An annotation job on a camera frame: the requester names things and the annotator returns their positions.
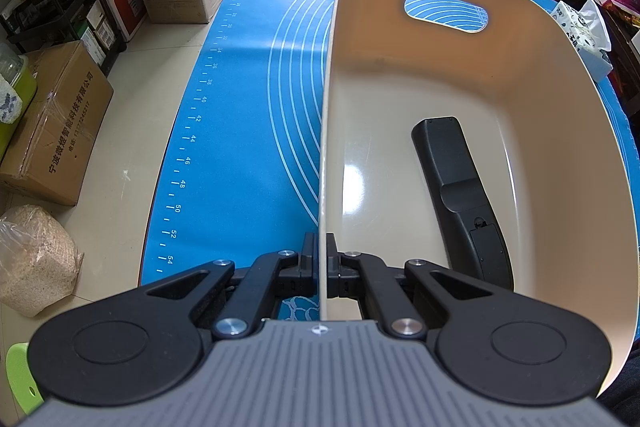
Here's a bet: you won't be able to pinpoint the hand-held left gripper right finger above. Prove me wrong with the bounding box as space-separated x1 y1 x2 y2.
325 232 495 340

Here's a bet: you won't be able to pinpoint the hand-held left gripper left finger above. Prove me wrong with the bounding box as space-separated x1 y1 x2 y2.
144 233 319 341

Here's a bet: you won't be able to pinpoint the black remote control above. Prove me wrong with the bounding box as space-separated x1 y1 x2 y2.
411 116 515 293

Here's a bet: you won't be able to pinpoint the beige plastic basket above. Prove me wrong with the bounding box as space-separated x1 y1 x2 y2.
316 0 630 388

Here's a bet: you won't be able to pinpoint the blue silicone mat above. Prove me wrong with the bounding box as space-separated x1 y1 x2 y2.
138 0 640 323

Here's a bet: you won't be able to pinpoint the clear bag of pellets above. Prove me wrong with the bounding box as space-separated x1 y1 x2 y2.
0 204 84 319

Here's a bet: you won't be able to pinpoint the brown printed cardboard box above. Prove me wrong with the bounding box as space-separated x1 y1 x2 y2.
0 40 115 208

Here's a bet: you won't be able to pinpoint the green plastic stool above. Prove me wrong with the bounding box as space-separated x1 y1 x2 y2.
6 342 46 418

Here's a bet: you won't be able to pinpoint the person's dark trousers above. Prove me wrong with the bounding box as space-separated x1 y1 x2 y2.
597 347 640 427

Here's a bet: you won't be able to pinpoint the lime green lidded container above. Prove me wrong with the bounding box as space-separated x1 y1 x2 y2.
0 42 38 162

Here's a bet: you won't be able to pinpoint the tissue pack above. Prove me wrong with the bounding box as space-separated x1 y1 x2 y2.
552 0 613 82

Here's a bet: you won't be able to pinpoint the dark wooden shelf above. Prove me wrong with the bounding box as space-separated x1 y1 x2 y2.
522 0 640 98

